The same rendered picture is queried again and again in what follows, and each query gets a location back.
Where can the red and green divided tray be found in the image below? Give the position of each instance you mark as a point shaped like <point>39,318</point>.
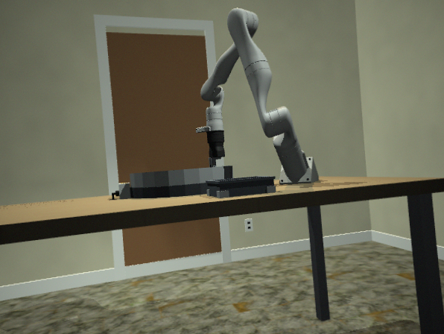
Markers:
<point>232,187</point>

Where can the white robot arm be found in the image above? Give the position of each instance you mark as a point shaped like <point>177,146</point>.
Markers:
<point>242,25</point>

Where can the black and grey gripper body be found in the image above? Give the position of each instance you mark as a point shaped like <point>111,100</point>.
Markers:
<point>215,137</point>

